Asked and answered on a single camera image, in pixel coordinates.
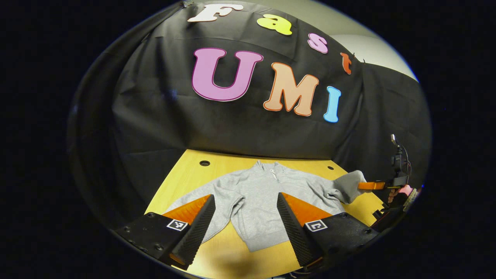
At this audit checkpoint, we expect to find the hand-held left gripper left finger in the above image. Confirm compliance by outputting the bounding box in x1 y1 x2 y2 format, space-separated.
112 194 216 271

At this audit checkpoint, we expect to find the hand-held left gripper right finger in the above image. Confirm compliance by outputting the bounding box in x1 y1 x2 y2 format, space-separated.
276 192 382 272

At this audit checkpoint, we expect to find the grey zip-neck sweatshirt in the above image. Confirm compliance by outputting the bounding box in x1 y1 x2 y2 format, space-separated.
165 160 368 252

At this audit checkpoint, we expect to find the black backdrop cloth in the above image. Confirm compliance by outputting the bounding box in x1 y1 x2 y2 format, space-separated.
68 0 432 229

